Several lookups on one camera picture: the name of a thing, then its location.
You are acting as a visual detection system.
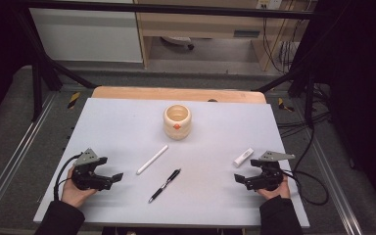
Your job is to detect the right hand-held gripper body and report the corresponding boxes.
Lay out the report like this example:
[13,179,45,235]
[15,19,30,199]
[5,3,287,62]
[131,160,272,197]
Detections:
[256,150,297,192]

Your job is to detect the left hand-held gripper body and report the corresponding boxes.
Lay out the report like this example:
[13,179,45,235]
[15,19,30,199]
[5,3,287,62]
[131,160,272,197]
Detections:
[70,148,108,191]

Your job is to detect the short white tube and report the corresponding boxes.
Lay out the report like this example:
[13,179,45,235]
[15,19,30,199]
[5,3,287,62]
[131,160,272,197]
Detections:
[233,147,255,168]

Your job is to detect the white pen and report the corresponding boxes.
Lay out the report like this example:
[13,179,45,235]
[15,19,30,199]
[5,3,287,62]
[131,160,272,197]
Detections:
[135,144,169,176]

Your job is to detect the black pen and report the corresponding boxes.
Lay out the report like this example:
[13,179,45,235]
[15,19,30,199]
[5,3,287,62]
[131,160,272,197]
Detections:
[148,167,182,205]

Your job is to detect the person's right hand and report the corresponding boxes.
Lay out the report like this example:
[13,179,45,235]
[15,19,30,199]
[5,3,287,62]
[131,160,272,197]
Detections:
[258,182,292,201]

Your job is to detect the person's left hand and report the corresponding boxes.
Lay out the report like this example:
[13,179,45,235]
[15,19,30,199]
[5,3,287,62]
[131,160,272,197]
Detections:
[61,175,97,209]

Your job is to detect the yellow black tape strip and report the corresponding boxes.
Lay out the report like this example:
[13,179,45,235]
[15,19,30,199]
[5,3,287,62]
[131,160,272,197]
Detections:
[67,91,81,111]
[277,97,296,114]

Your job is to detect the wooden table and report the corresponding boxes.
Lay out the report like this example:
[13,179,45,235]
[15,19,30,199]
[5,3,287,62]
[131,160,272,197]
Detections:
[91,85,267,105]

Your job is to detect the white cabinet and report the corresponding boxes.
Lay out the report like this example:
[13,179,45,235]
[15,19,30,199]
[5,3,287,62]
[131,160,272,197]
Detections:
[28,7,144,64]

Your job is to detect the black curtain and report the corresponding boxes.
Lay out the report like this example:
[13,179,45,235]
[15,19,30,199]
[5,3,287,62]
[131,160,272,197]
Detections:
[290,0,376,223]
[0,0,38,135]

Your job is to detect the white chair base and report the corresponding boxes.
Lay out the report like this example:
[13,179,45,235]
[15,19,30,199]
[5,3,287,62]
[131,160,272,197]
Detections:
[161,35,196,52]

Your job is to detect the wooden desk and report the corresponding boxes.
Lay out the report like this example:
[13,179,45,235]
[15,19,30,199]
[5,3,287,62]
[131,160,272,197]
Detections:
[133,0,309,71]

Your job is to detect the left hand-held gripper cable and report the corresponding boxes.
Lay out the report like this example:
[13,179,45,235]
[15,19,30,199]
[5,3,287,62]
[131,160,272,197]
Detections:
[53,152,84,202]

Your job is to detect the hand-held gripper cable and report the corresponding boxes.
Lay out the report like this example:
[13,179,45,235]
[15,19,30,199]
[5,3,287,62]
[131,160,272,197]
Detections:
[282,125,330,207]
[53,152,84,202]

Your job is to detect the right hand-held gripper cable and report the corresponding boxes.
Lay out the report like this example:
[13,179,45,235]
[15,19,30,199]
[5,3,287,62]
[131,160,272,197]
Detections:
[282,125,330,207]

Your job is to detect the black floor cables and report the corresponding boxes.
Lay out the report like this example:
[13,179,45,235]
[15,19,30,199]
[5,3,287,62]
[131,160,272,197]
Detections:
[276,82,332,140]

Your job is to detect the aluminium rail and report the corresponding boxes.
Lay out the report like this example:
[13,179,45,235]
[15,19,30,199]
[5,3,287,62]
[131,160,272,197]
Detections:
[0,92,59,223]
[302,130,364,235]

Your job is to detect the hanging black cables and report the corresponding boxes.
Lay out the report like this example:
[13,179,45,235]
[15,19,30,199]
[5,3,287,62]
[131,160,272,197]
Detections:
[261,13,307,75]

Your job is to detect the wall socket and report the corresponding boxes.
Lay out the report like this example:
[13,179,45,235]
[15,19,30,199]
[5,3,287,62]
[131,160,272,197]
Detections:
[256,0,283,10]

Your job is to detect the black metal frame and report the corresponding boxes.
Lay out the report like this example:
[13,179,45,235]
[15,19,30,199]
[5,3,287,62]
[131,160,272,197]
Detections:
[13,0,317,129]

